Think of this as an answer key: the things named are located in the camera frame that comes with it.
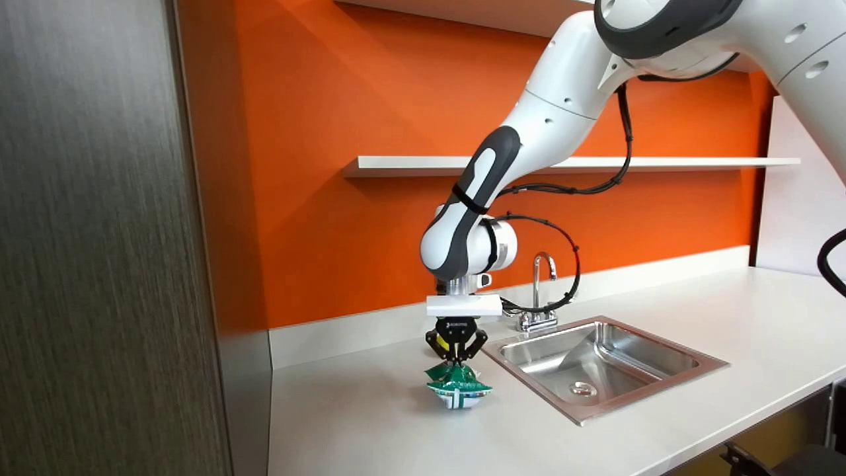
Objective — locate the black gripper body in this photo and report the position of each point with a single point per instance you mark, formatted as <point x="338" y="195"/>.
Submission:
<point x="457" y="330"/>

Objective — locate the green snack pack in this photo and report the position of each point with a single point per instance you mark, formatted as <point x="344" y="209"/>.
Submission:
<point x="457" y="386"/>

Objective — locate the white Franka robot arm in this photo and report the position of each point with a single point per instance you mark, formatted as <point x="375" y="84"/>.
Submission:
<point x="617" y="80"/>

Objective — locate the stainless steel sink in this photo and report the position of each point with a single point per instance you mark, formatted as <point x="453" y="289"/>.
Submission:
<point x="610" y="365"/>

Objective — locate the chrome faucet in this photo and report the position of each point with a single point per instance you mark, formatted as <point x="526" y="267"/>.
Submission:
<point x="541" y="294"/>

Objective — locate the dark wood cabinet panel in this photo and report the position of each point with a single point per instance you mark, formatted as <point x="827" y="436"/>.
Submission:
<point x="96" y="238"/>

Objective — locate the long white wall shelf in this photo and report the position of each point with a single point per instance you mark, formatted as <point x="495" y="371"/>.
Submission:
<point x="689" y="162"/>

